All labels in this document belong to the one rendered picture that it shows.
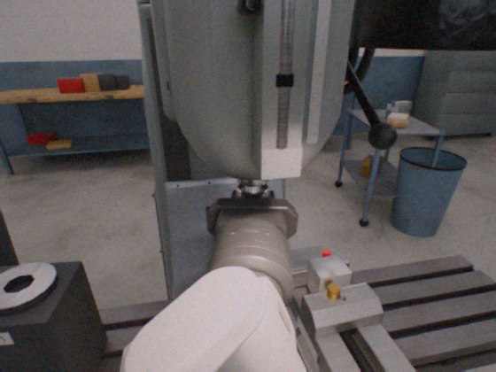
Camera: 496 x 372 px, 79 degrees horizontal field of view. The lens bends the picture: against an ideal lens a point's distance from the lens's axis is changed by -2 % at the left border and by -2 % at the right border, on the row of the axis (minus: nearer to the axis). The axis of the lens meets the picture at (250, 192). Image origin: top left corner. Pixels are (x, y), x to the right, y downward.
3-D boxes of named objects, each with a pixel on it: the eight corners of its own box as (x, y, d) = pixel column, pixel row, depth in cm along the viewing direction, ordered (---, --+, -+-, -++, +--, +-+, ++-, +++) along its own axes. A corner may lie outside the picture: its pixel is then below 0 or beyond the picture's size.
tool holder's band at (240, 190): (243, 183, 47) (243, 177, 47) (272, 188, 46) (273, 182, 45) (231, 197, 43) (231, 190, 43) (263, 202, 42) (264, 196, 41)
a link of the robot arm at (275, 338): (273, 226, 29) (279, 325, 19) (307, 302, 33) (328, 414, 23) (170, 260, 31) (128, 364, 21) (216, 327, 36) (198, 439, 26)
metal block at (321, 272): (346, 298, 55) (352, 272, 53) (316, 304, 54) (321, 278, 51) (333, 278, 60) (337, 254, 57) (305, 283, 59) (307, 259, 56)
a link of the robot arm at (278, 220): (299, 186, 40) (313, 239, 30) (295, 245, 45) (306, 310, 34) (205, 185, 41) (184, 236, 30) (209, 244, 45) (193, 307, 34)
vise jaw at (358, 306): (381, 322, 51) (386, 306, 50) (313, 338, 49) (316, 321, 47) (361, 297, 56) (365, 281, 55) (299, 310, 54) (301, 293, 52)
